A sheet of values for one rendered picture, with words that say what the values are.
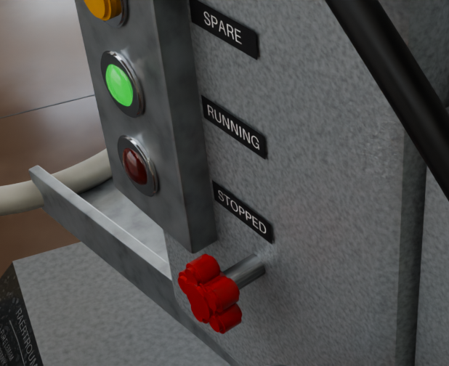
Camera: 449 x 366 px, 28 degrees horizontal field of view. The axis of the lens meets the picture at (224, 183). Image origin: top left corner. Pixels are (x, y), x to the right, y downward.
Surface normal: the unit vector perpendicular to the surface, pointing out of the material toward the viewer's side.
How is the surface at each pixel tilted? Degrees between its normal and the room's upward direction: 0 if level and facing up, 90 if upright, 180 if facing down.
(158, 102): 90
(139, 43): 90
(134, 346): 0
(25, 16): 0
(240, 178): 90
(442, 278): 90
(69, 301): 0
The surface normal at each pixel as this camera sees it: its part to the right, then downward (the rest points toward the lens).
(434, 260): -0.79, 0.44
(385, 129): -0.50, 0.58
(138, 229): -0.18, -0.83
